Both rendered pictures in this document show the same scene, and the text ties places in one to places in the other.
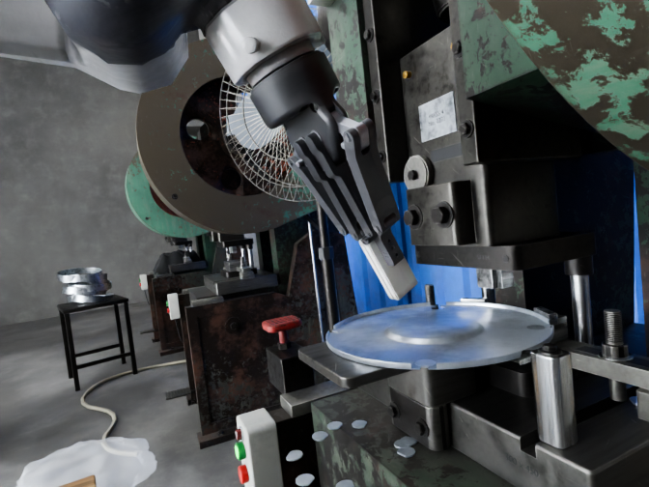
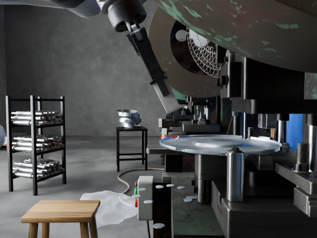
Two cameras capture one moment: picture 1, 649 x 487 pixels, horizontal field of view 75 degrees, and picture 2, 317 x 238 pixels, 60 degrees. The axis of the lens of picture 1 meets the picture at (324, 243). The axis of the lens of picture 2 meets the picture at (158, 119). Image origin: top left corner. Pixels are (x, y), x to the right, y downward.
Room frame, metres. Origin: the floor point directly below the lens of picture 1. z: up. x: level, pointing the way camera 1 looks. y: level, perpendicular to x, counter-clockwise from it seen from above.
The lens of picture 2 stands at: (-0.10, -0.31, 0.88)
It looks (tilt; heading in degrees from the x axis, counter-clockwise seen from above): 3 degrees down; 27
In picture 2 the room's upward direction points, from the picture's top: straight up
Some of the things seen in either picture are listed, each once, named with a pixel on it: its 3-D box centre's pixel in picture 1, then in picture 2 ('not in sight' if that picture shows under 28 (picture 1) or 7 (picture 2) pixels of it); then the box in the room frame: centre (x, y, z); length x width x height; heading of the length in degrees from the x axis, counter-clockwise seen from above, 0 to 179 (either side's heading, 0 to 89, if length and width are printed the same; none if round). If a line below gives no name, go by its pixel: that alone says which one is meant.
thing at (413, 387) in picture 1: (408, 386); (198, 169); (0.55, -0.09, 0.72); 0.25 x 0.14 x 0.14; 115
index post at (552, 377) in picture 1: (553, 392); (235, 173); (0.41, -0.21, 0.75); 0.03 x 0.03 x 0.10; 25
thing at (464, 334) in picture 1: (433, 328); (218, 142); (0.57, -0.13, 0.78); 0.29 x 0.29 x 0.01
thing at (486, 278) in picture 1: (492, 273); (266, 120); (0.61, -0.24, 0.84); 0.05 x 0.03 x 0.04; 25
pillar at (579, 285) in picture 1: (580, 295); (313, 139); (0.57, -0.34, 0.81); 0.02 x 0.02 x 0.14
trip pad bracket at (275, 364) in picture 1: (293, 393); (173, 175); (0.80, 0.09, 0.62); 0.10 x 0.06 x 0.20; 25
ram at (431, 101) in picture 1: (463, 137); (254, 38); (0.60, -0.21, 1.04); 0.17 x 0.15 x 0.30; 115
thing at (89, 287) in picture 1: (94, 321); (130, 138); (3.04, 1.71, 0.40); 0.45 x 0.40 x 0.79; 37
